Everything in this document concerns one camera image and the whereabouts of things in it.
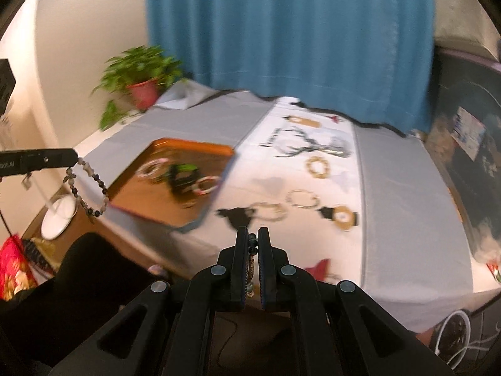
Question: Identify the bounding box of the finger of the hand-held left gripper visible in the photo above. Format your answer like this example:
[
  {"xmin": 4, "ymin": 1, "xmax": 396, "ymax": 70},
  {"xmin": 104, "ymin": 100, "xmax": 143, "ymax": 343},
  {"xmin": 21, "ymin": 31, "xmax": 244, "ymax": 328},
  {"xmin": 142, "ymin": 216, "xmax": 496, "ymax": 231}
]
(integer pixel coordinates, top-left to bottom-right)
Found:
[{"xmin": 21, "ymin": 148, "xmax": 79, "ymax": 174}]

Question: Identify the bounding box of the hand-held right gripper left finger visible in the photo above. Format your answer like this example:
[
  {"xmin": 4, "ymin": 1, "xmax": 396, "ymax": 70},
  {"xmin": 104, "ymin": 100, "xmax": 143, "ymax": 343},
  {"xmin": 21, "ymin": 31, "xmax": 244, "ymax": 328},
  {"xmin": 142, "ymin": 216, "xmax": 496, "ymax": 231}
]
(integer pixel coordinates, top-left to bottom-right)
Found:
[{"xmin": 49, "ymin": 226, "xmax": 251, "ymax": 376}]

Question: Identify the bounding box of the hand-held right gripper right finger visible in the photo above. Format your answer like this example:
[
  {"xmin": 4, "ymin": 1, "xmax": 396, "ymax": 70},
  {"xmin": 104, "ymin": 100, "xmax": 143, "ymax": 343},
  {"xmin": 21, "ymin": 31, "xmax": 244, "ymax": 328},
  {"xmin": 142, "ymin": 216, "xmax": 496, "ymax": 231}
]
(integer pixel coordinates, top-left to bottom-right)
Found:
[{"xmin": 256, "ymin": 226, "xmax": 457, "ymax": 376}]

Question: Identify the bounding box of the dark and gold beaded bracelet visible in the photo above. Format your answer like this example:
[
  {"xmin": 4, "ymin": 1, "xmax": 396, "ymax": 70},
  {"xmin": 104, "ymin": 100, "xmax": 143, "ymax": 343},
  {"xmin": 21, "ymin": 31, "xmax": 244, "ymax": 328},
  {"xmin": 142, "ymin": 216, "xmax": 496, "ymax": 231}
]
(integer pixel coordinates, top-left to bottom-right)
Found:
[{"xmin": 245, "ymin": 233, "xmax": 261, "ymax": 298}]

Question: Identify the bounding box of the grey beaded bracelet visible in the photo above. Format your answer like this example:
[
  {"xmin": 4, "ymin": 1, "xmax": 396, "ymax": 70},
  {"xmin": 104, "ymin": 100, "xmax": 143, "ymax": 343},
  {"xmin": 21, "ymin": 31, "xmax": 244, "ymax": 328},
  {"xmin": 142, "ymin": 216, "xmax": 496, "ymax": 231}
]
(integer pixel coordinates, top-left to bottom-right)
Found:
[{"xmin": 63, "ymin": 157, "xmax": 112, "ymax": 218}]

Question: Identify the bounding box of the white gold beaded bracelet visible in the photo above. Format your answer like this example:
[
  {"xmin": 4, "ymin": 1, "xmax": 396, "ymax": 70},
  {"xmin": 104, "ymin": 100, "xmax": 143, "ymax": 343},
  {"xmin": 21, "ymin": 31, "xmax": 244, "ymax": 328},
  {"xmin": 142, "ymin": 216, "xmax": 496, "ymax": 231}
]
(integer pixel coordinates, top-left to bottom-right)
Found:
[{"xmin": 250, "ymin": 201, "xmax": 288, "ymax": 222}]

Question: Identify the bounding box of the thin gold bracelet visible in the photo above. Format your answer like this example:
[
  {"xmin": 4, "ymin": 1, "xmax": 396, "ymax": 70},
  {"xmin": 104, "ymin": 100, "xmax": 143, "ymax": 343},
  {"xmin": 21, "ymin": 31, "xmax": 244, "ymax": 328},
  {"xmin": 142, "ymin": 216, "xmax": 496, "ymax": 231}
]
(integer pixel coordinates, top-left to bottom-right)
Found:
[{"xmin": 286, "ymin": 189, "xmax": 319, "ymax": 208}]

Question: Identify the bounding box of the pink white beaded bracelet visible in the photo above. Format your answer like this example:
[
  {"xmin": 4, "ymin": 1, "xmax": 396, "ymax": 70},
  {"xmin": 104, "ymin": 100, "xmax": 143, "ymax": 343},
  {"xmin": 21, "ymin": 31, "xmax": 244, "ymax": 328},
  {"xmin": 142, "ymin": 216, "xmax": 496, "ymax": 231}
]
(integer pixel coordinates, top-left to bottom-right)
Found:
[{"xmin": 135, "ymin": 157, "xmax": 170, "ymax": 179}]

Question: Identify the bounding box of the red white beaded bracelet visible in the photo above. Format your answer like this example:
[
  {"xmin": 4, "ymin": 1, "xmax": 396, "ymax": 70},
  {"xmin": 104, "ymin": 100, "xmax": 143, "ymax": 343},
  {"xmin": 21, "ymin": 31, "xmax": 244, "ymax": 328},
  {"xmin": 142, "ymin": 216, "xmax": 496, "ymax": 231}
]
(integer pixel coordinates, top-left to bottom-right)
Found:
[{"xmin": 193, "ymin": 175, "xmax": 222, "ymax": 196}]

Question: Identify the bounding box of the orange metal tray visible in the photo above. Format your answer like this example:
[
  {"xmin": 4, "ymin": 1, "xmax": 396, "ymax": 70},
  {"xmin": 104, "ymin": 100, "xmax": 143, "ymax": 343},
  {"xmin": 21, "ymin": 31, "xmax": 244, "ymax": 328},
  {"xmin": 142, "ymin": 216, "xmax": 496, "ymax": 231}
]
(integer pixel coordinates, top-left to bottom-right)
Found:
[{"xmin": 106, "ymin": 138, "xmax": 239, "ymax": 232}]

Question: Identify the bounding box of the green bangle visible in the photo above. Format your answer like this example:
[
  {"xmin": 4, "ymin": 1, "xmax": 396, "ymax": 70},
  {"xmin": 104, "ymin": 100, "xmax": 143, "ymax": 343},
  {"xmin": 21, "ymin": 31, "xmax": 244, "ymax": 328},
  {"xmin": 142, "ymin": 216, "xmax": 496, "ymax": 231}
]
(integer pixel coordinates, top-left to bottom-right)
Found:
[{"xmin": 166, "ymin": 163, "xmax": 200, "ymax": 194}]

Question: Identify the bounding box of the white round stand base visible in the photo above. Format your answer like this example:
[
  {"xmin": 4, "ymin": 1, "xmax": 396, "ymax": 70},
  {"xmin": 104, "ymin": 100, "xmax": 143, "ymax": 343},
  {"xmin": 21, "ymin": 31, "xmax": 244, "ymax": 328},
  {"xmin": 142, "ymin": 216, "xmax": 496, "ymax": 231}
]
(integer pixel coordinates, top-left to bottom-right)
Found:
[{"xmin": 40, "ymin": 195, "xmax": 77, "ymax": 240}]

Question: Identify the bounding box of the red floral cloth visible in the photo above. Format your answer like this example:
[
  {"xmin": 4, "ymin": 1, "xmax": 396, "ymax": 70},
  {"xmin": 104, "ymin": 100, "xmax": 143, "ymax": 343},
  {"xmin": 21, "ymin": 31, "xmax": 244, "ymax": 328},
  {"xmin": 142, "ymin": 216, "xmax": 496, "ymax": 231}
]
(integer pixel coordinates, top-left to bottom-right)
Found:
[{"xmin": 0, "ymin": 234, "xmax": 38, "ymax": 302}]

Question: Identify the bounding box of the potted green plant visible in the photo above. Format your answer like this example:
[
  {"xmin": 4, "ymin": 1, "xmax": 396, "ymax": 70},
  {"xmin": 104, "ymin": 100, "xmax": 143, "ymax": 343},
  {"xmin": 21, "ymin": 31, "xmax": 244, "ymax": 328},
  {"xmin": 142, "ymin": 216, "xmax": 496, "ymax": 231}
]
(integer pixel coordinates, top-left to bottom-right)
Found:
[{"xmin": 92, "ymin": 46, "xmax": 186, "ymax": 130}]

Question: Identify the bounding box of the person's left leg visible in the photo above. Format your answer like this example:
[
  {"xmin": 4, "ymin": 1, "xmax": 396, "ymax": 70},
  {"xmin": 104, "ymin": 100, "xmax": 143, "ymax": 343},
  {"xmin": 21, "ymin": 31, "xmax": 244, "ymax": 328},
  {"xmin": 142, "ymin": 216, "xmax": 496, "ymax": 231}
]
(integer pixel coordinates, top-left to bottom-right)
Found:
[{"xmin": 0, "ymin": 233, "xmax": 173, "ymax": 376}]

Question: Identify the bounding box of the grey white printed tablecloth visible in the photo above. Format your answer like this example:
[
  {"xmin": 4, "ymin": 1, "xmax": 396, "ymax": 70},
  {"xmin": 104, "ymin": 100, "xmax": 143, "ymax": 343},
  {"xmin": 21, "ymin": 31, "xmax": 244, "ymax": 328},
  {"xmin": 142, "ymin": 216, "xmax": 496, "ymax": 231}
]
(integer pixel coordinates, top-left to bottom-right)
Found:
[{"xmin": 72, "ymin": 78, "xmax": 484, "ymax": 333}]

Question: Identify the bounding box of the dark printed bed cover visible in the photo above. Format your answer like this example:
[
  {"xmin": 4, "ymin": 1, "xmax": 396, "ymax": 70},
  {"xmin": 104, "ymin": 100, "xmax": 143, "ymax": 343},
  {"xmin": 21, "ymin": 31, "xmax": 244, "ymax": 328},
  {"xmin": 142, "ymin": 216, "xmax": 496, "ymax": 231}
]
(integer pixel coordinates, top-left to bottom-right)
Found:
[{"xmin": 425, "ymin": 45, "xmax": 501, "ymax": 369}]

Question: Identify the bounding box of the blue curtain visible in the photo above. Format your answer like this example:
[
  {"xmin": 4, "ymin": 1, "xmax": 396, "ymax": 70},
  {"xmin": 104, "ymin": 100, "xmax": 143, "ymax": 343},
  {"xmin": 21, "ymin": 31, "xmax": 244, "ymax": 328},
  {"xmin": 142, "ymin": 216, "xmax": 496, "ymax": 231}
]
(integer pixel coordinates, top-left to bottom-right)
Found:
[{"xmin": 146, "ymin": 0, "xmax": 437, "ymax": 134}]

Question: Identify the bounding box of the beige patterned mattress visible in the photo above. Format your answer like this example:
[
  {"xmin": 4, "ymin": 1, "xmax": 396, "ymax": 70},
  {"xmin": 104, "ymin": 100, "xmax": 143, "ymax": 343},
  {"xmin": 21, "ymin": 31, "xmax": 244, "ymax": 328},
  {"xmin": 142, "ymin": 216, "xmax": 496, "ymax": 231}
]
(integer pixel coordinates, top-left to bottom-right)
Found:
[{"xmin": 432, "ymin": 0, "xmax": 501, "ymax": 63}]

